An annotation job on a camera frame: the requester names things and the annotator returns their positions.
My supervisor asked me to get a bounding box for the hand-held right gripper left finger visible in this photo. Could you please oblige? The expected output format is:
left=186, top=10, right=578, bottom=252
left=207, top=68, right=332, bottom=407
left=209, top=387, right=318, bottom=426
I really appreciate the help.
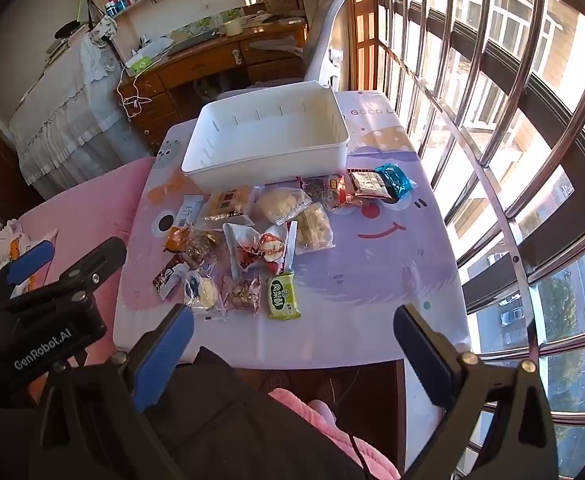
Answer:
left=27, top=302, right=196, bottom=480

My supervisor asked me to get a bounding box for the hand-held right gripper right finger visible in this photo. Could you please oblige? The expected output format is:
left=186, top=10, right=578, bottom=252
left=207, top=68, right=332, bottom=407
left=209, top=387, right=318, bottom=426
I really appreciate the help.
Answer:
left=393, top=304, right=558, bottom=480

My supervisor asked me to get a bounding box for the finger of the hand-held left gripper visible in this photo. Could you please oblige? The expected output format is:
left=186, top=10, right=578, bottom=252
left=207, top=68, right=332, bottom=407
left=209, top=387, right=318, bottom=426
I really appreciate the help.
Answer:
left=10, top=236, right=127, bottom=312
left=0, top=239, right=56, bottom=307

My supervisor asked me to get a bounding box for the clear round pastry packet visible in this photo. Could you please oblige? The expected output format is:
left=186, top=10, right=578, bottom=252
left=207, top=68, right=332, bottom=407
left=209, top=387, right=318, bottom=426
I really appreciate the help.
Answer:
left=185, top=270, right=226, bottom=321

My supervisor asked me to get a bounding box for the brown red snack packet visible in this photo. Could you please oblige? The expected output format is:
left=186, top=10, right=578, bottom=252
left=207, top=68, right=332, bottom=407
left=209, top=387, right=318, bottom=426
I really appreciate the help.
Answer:
left=152, top=255, right=190, bottom=301

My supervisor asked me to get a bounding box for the clear orange snack packet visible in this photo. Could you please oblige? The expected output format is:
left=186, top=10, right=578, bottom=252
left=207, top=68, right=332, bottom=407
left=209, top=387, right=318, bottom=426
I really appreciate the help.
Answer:
left=165, top=226, right=193, bottom=253

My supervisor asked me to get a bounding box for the clear nut brittle packet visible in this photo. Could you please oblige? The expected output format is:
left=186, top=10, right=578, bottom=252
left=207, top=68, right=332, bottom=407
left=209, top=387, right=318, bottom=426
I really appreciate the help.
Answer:
left=222, top=275, right=263, bottom=316

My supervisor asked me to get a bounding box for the clear nut bar packet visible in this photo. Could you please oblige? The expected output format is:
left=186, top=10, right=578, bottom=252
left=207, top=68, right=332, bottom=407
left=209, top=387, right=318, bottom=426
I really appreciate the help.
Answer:
left=185, top=230, right=220, bottom=268

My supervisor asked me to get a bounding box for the green snack packet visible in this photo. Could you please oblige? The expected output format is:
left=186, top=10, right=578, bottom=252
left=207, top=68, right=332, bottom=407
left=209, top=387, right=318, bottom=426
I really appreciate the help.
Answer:
left=266, top=272, right=302, bottom=321

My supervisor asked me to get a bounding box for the large white red packet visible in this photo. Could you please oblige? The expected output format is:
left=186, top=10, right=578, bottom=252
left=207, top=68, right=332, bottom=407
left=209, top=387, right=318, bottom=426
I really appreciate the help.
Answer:
left=222, top=222, right=289, bottom=281

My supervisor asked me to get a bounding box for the yellow cake packet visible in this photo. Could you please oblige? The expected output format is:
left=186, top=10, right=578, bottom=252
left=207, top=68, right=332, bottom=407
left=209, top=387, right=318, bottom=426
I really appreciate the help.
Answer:
left=197, top=185, right=258, bottom=231

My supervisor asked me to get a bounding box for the slim white red packet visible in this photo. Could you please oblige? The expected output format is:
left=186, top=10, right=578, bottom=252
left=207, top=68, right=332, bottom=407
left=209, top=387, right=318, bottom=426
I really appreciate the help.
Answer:
left=280, top=220, right=299, bottom=273

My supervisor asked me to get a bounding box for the teal snack packet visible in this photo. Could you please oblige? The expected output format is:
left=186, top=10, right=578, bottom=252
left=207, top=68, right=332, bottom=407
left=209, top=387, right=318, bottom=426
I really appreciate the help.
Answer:
left=375, top=162, right=417, bottom=203

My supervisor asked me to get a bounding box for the white red-edged biscuit packet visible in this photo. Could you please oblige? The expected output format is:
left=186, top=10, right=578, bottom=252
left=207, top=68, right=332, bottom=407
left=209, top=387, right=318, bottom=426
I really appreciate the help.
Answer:
left=347, top=171, right=391, bottom=198

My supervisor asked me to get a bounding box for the clear red-labelled snack packet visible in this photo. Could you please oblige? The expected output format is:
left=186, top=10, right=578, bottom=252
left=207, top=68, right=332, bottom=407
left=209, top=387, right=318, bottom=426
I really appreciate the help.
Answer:
left=323, top=175, right=368, bottom=211

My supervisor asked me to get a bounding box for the clear bread packet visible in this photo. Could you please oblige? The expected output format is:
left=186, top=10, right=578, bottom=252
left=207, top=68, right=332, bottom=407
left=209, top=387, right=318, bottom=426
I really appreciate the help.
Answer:
left=255, top=186, right=313, bottom=226

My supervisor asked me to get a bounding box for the dark snack packet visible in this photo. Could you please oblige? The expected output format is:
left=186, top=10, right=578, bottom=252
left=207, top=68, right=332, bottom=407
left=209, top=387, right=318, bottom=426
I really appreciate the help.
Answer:
left=297, top=176, right=331, bottom=201

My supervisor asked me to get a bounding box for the white plastic bin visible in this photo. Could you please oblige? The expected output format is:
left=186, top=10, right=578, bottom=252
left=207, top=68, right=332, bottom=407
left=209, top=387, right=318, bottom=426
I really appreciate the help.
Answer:
left=181, top=80, right=350, bottom=195

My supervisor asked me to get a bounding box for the white orange plush toy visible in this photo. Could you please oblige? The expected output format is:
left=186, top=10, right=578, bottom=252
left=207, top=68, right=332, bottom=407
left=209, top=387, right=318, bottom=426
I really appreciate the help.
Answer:
left=0, top=220, right=60, bottom=296

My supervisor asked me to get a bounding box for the pink bedding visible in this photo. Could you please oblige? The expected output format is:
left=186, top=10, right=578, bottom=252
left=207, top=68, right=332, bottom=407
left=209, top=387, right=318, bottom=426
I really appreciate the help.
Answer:
left=7, top=156, right=158, bottom=366

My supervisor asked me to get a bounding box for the black clothing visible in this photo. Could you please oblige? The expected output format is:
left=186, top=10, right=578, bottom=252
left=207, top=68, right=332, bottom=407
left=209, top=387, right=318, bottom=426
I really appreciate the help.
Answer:
left=0, top=345, right=368, bottom=480

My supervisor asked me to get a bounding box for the cartoon printed tablecloth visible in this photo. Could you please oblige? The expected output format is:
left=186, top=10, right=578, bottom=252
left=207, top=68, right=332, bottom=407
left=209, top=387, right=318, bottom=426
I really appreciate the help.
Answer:
left=112, top=89, right=473, bottom=363

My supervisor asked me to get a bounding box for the pink fluffy clothing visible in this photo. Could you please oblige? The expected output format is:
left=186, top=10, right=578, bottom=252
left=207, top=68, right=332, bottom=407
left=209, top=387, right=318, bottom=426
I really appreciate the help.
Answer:
left=267, top=387, right=401, bottom=480

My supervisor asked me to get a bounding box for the white lace cloth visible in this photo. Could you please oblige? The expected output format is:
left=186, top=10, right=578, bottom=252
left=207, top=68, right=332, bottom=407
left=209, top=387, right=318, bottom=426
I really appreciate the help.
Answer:
left=10, top=15, right=156, bottom=201

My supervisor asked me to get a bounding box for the wooden desk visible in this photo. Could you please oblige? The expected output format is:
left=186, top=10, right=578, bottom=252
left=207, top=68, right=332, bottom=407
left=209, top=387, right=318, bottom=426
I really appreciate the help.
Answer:
left=117, top=15, right=309, bottom=153

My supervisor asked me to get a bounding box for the wooden bookshelf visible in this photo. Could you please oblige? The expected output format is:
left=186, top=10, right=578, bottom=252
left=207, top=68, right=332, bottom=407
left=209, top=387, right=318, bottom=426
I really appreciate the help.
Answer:
left=75, top=0, right=298, bottom=61

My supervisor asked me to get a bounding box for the white office chair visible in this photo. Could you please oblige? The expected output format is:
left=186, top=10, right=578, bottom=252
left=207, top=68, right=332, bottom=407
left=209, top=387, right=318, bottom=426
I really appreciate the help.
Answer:
left=216, top=0, right=361, bottom=101

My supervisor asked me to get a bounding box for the black cable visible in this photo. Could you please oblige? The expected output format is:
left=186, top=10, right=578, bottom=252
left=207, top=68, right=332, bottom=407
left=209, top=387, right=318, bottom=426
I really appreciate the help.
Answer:
left=347, top=430, right=371, bottom=480

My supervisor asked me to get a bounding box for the white cable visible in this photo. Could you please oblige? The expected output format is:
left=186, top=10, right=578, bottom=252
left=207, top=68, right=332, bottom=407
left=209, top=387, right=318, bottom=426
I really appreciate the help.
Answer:
left=117, top=62, right=153, bottom=121

